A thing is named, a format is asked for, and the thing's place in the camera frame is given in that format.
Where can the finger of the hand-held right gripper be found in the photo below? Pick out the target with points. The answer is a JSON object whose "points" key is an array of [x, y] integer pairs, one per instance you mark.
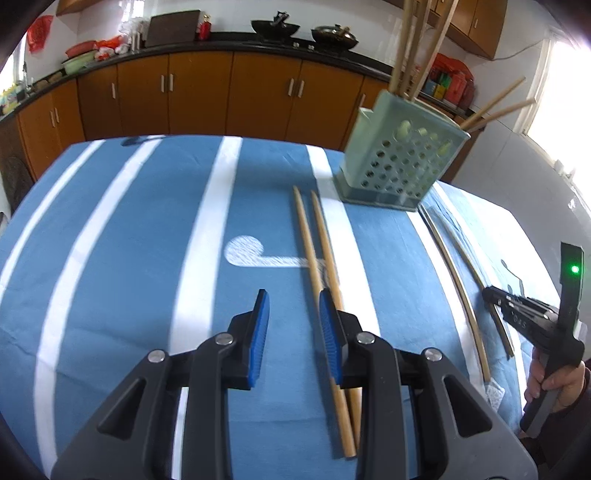
{"points": [[517, 301], [501, 305]]}

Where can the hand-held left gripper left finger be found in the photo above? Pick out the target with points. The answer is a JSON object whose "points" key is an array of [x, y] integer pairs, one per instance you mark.
{"points": [[258, 341]]}

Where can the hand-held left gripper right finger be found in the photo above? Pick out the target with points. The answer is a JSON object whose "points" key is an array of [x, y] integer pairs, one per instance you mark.
{"points": [[330, 341]]}

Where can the green perforated chopstick holder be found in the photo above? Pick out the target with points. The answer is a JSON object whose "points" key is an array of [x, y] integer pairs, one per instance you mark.
{"points": [[397, 161]]}

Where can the person's right forearm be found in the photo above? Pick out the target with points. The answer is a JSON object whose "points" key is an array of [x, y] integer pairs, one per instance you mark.
{"points": [[563, 443]]}

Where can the person's right hand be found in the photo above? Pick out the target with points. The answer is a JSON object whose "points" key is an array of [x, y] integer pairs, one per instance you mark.
{"points": [[568, 387]]}

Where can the white cup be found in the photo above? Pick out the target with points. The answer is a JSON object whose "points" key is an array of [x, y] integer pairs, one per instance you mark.
{"points": [[560, 168]]}

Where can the blue white striped tablecloth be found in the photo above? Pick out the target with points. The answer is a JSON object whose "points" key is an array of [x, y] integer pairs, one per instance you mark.
{"points": [[138, 277]]}

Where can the white framed window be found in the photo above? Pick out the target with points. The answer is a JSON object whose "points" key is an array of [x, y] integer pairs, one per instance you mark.
{"points": [[568, 115]]}

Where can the red plastic bottle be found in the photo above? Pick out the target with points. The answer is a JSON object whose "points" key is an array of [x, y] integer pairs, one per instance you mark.
{"points": [[456, 90]]}

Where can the colourful seasoning boxes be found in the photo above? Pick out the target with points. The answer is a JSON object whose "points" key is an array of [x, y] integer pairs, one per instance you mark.
{"points": [[436, 85]]}

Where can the crumpled red plastic bag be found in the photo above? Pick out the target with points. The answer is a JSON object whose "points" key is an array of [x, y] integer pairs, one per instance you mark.
{"points": [[455, 67]]}

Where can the wooden lower kitchen cabinets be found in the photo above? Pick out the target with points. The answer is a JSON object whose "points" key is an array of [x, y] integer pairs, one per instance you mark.
{"points": [[198, 92]]}

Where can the round woven tray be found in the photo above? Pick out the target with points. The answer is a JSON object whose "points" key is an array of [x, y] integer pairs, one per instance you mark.
{"points": [[16, 180]]}

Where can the black kitchen countertop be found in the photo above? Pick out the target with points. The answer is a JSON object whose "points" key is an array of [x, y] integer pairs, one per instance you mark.
{"points": [[231, 45]]}

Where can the black gas stove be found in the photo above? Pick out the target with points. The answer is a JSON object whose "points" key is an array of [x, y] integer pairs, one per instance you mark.
{"points": [[300, 44]]}

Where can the black pot with lid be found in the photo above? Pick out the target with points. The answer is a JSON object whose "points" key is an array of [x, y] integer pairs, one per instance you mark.
{"points": [[334, 38]]}

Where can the black wok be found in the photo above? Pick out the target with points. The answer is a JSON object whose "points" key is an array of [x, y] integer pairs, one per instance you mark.
{"points": [[274, 27]]}

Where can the red glass bottle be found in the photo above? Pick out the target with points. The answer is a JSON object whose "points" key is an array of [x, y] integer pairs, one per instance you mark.
{"points": [[205, 30]]}

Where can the dark wooden cutting board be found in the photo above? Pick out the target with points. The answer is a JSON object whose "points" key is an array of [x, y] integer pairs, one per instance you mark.
{"points": [[173, 28]]}

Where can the stainless steel container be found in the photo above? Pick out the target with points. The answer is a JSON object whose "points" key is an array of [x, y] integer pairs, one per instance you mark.
{"points": [[136, 40]]}

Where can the red white plastic bag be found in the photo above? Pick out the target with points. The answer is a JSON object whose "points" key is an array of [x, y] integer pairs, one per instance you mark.
{"points": [[108, 48]]}

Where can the green plastic basin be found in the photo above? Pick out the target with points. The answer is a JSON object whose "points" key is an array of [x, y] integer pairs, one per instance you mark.
{"points": [[78, 63]]}

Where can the red plastic basin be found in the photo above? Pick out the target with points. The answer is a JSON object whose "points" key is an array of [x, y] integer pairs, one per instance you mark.
{"points": [[79, 47]]}

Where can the yellow detergent bottle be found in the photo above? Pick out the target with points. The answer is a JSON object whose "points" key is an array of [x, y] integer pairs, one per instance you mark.
{"points": [[9, 99]]}

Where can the hanging red plastic bag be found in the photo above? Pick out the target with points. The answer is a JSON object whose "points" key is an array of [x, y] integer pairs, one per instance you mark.
{"points": [[39, 32]]}

